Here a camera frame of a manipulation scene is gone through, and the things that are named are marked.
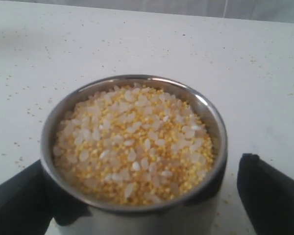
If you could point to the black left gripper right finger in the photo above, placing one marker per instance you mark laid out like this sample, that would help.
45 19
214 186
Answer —
267 196

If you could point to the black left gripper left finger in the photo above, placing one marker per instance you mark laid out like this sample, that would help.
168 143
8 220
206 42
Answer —
31 199

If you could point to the yellow grain powder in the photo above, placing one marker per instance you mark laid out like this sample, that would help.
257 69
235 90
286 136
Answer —
133 146

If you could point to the stainless steel cup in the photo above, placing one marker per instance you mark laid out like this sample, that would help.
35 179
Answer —
191 214

